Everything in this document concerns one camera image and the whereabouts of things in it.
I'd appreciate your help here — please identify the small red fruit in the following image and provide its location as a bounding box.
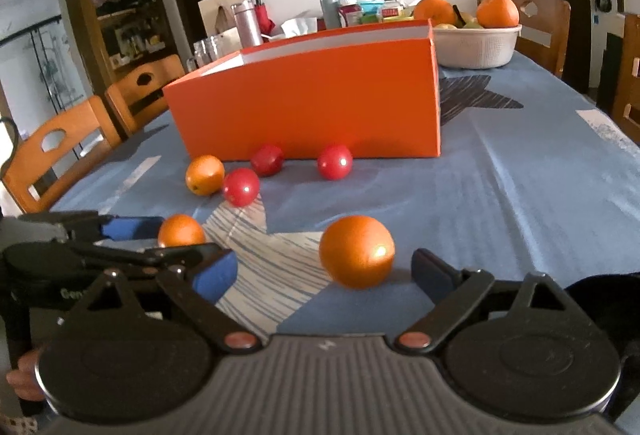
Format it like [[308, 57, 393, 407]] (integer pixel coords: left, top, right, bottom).
[[222, 168, 261, 207], [250, 144, 286, 177], [317, 144, 354, 181]]

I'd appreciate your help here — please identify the red lidded jar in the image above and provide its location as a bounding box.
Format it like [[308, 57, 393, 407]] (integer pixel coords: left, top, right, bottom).
[[338, 0, 363, 27]]

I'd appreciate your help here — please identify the stack of black boxes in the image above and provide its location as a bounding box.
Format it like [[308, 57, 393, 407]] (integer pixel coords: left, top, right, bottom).
[[597, 30, 626, 111]]

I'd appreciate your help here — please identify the large orange with navel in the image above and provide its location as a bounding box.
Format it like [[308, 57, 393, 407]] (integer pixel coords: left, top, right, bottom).
[[413, 0, 458, 27]]

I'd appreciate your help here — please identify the grey tall bottle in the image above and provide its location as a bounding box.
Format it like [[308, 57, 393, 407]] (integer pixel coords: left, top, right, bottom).
[[319, 0, 342, 30]]

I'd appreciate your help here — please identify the orange cardboard box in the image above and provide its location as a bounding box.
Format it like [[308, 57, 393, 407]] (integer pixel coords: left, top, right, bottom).
[[162, 19, 443, 162]]

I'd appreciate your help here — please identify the blue printed tablecloth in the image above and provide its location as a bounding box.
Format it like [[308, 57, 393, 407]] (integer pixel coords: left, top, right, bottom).
[[50, 50, 640, 341]]

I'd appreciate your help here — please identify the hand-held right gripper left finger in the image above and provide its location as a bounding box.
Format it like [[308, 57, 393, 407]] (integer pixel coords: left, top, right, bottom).
[[82, 249, 263, 356]]

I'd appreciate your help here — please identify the person's left hand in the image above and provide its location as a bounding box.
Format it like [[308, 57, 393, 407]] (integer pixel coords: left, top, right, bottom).
[[6, 346, 48, 402]]

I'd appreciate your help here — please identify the red folded umbrella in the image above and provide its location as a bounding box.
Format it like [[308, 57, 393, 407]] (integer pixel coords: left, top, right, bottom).
[[243, 0, 273, 36]]

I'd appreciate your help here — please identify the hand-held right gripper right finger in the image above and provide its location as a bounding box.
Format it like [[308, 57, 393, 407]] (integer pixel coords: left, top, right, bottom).
[[394, 248, 566, 356]]

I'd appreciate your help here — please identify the steel thermos bottle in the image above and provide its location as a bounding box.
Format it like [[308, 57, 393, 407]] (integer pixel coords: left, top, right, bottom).
[[231, 0, 263, 47]]

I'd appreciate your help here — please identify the small orange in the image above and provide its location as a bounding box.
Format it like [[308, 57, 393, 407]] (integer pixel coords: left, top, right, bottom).
[[157, 214, 207, 248], [185, 154, 226, 196]]

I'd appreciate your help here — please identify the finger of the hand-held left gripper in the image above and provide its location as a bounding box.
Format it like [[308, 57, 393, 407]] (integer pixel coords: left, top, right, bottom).
[[70, 242, 221, 268], [20, 210, 166, 243]]

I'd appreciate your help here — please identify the medium orange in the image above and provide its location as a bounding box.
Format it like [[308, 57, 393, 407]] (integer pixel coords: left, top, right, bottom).
[[319, 215, 396, 290]]

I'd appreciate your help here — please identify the white plastic basket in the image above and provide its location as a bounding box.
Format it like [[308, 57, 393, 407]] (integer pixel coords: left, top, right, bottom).
[[431, 22, 523, 69]]

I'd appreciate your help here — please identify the brown paper bag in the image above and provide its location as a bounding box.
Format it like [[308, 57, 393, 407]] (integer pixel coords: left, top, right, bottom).
[[198, 0, 251, 41]]

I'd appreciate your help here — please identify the clear glass jar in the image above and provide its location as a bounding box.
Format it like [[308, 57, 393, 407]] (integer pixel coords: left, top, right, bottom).
[[192, 35, 241, 66]]

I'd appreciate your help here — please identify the large round orange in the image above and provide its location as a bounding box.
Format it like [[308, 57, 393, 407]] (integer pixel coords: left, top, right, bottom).
[[476, 0, 520, 28]]

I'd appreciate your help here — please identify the teal tissue box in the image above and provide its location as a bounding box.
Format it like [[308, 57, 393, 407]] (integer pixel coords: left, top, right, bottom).
[[281, 16, 319, 38]]

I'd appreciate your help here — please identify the dark wooden display cabinet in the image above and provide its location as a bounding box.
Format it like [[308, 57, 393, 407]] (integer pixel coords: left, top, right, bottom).
[[70, 0, 168, 81]]

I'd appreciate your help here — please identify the wooden chair with heart cutout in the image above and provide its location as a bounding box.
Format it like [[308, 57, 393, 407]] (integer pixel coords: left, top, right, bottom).
[[500, 0, 572, 78], [0, 95, 122, 214], [611, 12, 640, 143], [105, 54, 187, 136]]

